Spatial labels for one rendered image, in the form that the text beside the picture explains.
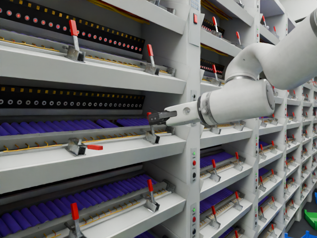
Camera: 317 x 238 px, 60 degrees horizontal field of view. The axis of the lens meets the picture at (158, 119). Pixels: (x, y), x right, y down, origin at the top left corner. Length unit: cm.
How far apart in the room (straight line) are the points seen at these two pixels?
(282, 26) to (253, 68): 166
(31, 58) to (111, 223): 44
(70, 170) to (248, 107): 40
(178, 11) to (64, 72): 53
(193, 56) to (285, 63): 51
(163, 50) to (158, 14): 19
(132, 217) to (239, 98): 42
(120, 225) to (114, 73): 38
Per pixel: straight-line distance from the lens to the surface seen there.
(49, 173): 58
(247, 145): 159
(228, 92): 66
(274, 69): 54
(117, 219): 77
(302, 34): 51
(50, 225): 68
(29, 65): 55
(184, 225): 101
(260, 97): 62
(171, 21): 91
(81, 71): 61
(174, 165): 97
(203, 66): 141
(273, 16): 238
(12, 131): 64
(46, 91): 74
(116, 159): 69
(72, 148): 62
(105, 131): 73
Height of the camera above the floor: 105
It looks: 1 degrees down
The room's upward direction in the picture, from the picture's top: straight up
